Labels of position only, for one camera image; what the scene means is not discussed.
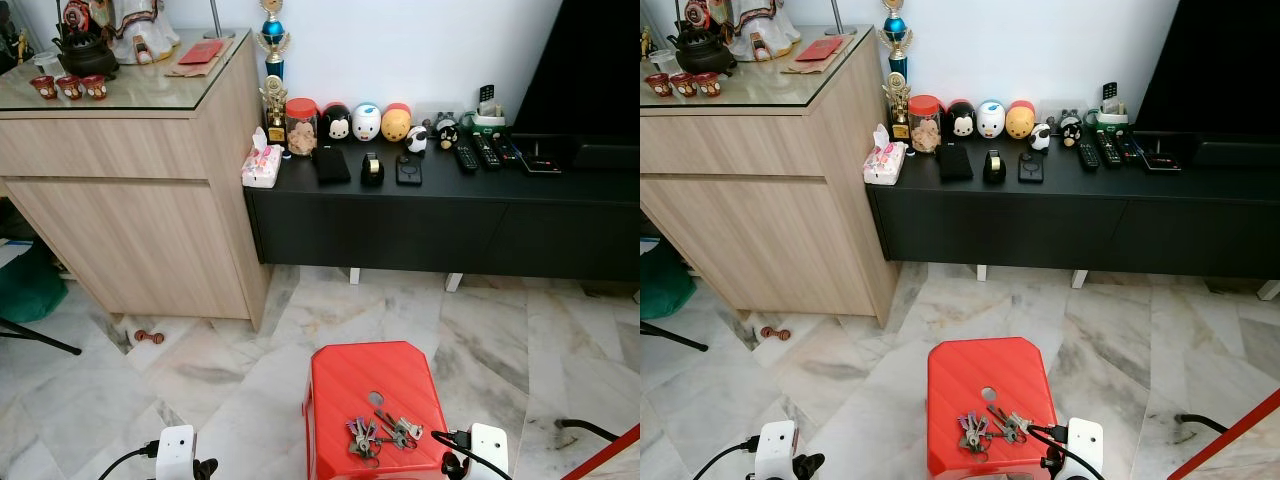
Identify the small gold trophy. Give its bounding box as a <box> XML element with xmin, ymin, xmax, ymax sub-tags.
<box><xmin>259</xmin><ymin>78</ymin><xmax>292</xmax><ymax>147</ymax></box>
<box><xmin>882</xmin><ymin>74</ymin><xmax>914</xmax><ymax>142</ymax></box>

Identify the red lidded snack jar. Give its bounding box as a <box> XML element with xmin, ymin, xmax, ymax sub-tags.
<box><xmin>284</xmin><ymin>97</ymin><xmax>320</xmax><ymax>157</ymax></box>
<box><xmin>907</xmin><ymin>94</ymin><xmax>944</xmax><ymax>155</ymax></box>

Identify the pink wet tissue pack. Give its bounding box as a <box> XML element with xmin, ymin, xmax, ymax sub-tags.
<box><xmin>241</xmin><ymin>127</ymin><xmax>287</xmax><ymax>190</ymax></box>
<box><xmin>863</xmin><ymin>123</ymin><xmax>910</xmax><ymax>187</ymax></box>

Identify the white robed statue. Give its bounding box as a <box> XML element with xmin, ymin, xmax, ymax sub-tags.
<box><xmin>107</xmin><ymin>0</ymin><xmax>182</xmax><ymax>67</ymax></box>
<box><xmin>727</xmin><ymin>0</ymin><xmax>802</xmax><ymax>62</ymax></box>

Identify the tall blue gold trophy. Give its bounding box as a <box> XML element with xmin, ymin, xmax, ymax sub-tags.
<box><xmin>880</xmin><ymin>0</ymin><xmax>914</xmax><ymax>81</ymax></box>
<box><xmin>257</xmin><ymin>0</ymin><xmax>292</xmax><ymax>87</ymax></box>

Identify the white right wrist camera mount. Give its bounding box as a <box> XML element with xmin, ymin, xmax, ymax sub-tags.
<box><xmin>1058</xmin><ymin>418</ymin><xmax>1105</xmax><ymax>480</ymax></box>
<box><xmin>468</xmin><ymin>423</ymin><xmax>511</xmax><ymax>480</ymax></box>

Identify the black tripod leg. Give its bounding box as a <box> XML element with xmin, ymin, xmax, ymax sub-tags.
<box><xmin>0</xmin><ymin>317</ymin><xmax>84</xmax><ymax>357</ymax></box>
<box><xmin>640</xmin><ymin>319</ymin><xmax>710</xmax><ymax>354</ymax></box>

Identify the black mouse plush toy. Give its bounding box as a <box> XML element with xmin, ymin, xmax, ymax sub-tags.
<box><xmin>319</xmin><ymin>101</ymin><xmax>353</xmax><ymax>142</ymax></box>
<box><xmin>943</xmin><ymin>99</ymin><xmax>978</xmax><ymax>140</ymax></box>

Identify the light wood cabinet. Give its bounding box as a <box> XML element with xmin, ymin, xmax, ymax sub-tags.
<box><xmin>0</xmin><ymin>30</ymin><xmax>271</xmax><ymax>331</ymax></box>
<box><xmin>640</xmin><ymin>25</ymin><xmax>901</xmax><ymax>326</ymax></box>

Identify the red plastic stool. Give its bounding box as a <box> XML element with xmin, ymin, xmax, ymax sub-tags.
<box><xmin>303</xmin><ymin>341</ymin><xmax>451</xmax><ymax>480</ymax></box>
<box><xmin>926</xmin><ymin>337</ymin><xmax>1059</xmax><ymax>479</ymax></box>

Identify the black flat tablet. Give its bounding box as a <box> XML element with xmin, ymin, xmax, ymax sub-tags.
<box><xmin>1139</xmin><ymin>139</ymin><xmax>1187</xmax><ymax>174</ymax></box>
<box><xmin>517</xmin><ymin>139</ymin><xmax>564</xmax><ymax>177</ymax></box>

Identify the red flat bar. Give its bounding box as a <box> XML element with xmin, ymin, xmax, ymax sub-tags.
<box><xmin>1165</xmin><ymin>389</ymin><xmax>1280</xmax><ymax>480</ymax></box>
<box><xmin>565</xmin><ymin>424</ymin><xmax>641</xmax><ymax>480</ymax></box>

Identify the yellow bear plush toy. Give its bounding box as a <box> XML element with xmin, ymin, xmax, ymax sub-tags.
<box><xmin>1004</xmin><ymin>99</ymin><xmax>1038</xmax><ymax>142</ymax></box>
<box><xmin>380</xmin><ymin>102</ymin><xmax>414</xmax><ymax>144</ymax></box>

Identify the dark green bag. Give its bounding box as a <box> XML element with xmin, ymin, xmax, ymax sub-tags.
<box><xmin>640</xmin><ymin>240</ymin><xmax>697</xmax><ymax>322</ymax></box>
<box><xmin>0</xmin><ymin>240</ymin><xmax>70</xmax><ymax>324</ymax></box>

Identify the black iron teapot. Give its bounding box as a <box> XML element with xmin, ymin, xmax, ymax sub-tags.
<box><xmin>51</xmin><ymin>27</ymin><xmax>120</xmax><ymax>80</ymax></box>
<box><xmin>671</xmin><ymin>21</ymin><xmax>740</xmax><ymax>77</ymax></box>

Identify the bunch of keys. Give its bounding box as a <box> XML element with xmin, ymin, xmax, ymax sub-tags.
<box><xmin>345</xmin><ymin>408</ymin><xmax>422</xmax><ymax>461</ymax></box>
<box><xmin>955</xmin><ymin>404</ymin><xmax>1033</xmax><ymax>454</ymax></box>

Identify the black pouch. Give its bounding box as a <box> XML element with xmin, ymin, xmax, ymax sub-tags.
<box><xmin>312</xmin><ymin>145</ymin><xmax>352</xmax><ymax>186</ymax></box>
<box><xmin>935</xmin><ymin>143</ymin><xmax>975</xmax><ymax>184</ymax></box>

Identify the red envelope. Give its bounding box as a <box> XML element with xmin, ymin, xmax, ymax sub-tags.
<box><xmin>782</xmin><ymin>36</ymin><xmax>852</xmax><ymax>75</ymax></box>
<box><xmin>164</xmin><ymin>39</ymin><xmax>232</xmax><ymax>79</ymax></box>

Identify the white blue plush toy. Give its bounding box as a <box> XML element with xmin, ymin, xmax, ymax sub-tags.
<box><xmin>350</xmin><ymin>102</ymin><xmax>384</xmax><ymax>144</ymax></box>
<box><xmin>975</xmin><ymin>99</ymin><xmax>1008</xmax><ymax>142</ymax></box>

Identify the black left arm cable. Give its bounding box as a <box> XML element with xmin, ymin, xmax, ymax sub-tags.
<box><xmin>692</xmin><ymin>437</ymin><xmax>762</xmax><ymax>480</ymax></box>
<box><xmin>97</xmin><ymin>443</ymin><xmax>161</xmax><ymax>480</ymax></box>

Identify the black TV console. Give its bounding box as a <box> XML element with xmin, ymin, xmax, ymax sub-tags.
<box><xmin>245</xmin><ymin>138</ymin><xmax>641</xmax><ymax>299</ymax></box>
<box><xmin>865</xmin><ymin>136</ymin><xmax>1280</xmax><ymax>301</ymax></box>

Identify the black television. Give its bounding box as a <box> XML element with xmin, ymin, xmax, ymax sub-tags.
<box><xmin>1135</xmin><ymin>0</ymin><xmax>1280</xmax><ymax>141</ymax></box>
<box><xmin>510</xmin><ymin>0</ymin><xmax>641</xmax><ymax>143</ymax></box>

